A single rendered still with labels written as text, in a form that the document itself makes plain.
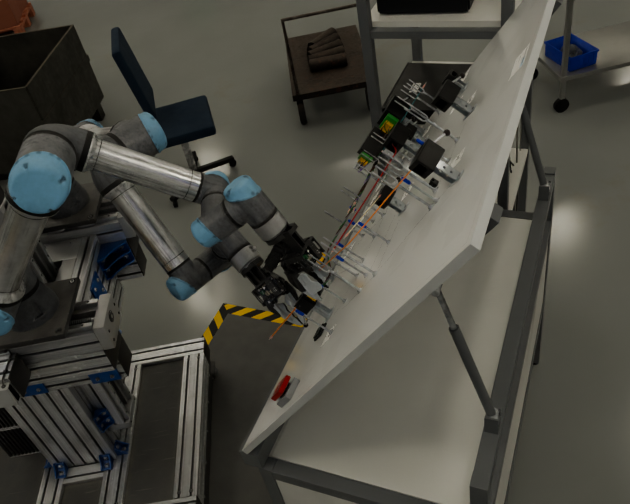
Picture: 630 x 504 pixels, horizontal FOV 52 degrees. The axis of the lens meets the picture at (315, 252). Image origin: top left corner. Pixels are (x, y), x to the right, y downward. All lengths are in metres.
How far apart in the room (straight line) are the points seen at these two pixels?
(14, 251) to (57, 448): 1.27
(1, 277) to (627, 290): 2.63
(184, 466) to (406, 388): 1.04
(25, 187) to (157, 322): 2.11
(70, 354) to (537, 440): 1.75
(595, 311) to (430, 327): 1.31
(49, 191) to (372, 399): 1.02
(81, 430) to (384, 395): 1.20
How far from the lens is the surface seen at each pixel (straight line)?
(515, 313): 1.81
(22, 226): 1.54
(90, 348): 1.95
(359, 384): 1.92
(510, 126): 1.21
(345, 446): 1.81
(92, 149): 1.57
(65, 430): 2.62
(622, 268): 3.43
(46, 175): 1.43
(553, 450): 2.74
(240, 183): 1.48
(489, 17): 2.20
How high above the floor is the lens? 2.33
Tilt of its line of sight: 41 degrees down
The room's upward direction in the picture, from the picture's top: 13 degrees counter-clockwise
